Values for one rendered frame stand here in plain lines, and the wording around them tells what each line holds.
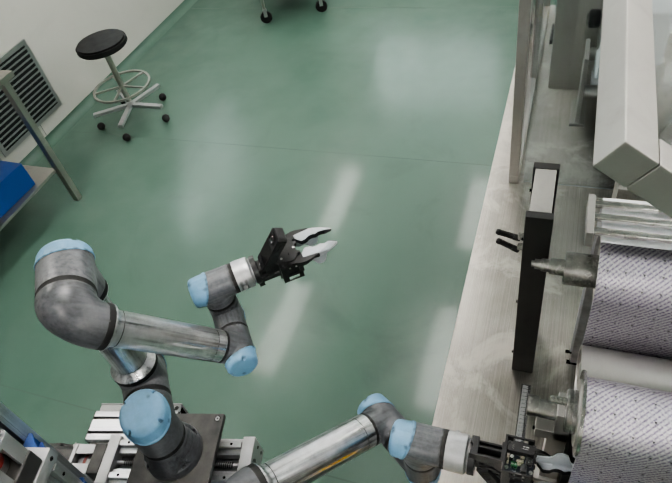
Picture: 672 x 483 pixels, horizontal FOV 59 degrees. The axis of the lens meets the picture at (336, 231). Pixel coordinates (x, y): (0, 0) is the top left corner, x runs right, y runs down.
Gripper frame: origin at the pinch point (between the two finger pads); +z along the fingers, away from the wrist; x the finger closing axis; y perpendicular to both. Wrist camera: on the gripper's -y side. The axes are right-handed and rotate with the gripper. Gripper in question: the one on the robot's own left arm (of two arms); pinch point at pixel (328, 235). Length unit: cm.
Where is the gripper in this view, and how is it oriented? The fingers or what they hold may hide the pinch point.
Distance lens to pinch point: 143.2
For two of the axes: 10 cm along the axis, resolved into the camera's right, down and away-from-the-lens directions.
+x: 3.7, 7.2, -5.9
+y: 1.1, 6.0, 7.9
